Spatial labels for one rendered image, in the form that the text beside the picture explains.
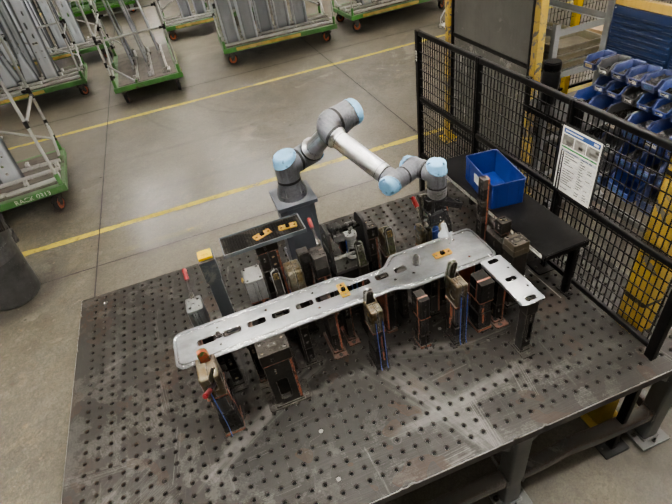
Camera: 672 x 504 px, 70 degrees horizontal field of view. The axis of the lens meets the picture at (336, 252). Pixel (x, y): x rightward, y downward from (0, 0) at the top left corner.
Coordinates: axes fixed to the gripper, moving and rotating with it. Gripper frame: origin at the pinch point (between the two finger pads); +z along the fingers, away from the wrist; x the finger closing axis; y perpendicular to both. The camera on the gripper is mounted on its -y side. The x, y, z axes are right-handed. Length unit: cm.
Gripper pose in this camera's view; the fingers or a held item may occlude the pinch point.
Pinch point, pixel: (442, 233)
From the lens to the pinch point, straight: 205.3
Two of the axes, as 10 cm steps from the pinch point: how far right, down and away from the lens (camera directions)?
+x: 3.5, 5.6, -7.5
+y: -9.2, 3.3, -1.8
